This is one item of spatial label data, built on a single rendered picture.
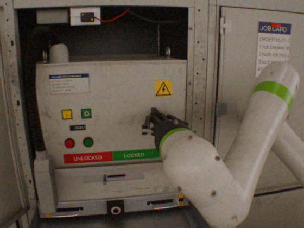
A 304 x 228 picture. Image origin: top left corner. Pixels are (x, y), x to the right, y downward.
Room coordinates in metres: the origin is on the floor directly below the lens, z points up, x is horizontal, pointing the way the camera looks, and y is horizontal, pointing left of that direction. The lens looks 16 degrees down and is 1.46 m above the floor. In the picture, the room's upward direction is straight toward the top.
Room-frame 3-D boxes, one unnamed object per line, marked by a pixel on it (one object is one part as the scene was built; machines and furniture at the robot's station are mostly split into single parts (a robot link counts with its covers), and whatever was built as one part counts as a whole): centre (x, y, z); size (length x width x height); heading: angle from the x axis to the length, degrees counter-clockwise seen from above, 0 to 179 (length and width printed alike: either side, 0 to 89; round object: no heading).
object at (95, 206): (0.83, 0.13, 0.90); 0.54 x 0.05 x 0.06; 100
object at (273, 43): (0.99, -0.46, 1.43); 0.15 x 0.01 x 0.21; 100
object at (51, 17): (1.29, 0.22, 1.18); 0.78 x 0.69 x 0.79; 10
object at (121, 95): (0.82, 0.13, 1.15); 0.48 x 0.01 x 0.48; 100
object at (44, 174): (0.71, 0.32, 1.04); 0.08 x 0.05 x 0.17; 10
